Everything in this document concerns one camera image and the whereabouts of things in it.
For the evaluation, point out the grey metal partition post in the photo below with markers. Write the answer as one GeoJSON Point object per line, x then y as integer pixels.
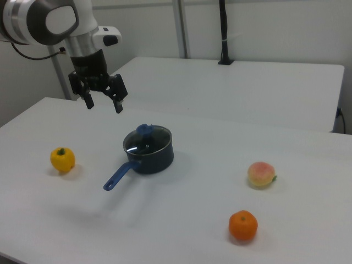
{"type": "Point", "coordinates": [182, 27]}

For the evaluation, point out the orange mandarin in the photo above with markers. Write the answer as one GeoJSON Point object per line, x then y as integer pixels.
{"type": "Point", "coordinates": [243, 225]}

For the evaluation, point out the black stand with white band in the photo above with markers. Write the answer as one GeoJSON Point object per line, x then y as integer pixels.
{"type": "Point", "coordinates": [225, 33]}

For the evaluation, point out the dark blue saucepan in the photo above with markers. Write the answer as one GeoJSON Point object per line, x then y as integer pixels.
{"type": "Point", "coordinates": [155, 165]}

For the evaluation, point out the glass lid with blue knob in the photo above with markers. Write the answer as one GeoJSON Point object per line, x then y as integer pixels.
{"type": "Point", "coordinates": [144, 129]}

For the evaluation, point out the pink yellow peach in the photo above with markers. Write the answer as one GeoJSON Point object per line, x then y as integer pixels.
{"type": "Point", "coordinates": [260, 176]}

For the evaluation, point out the yellow bell pepper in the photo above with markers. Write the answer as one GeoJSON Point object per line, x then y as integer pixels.
{"type": "Point", "coordinates": [62, 160]}

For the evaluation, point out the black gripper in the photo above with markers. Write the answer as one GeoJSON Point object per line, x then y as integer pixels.
{"type": "Point", "coordinates": [89, 68]}

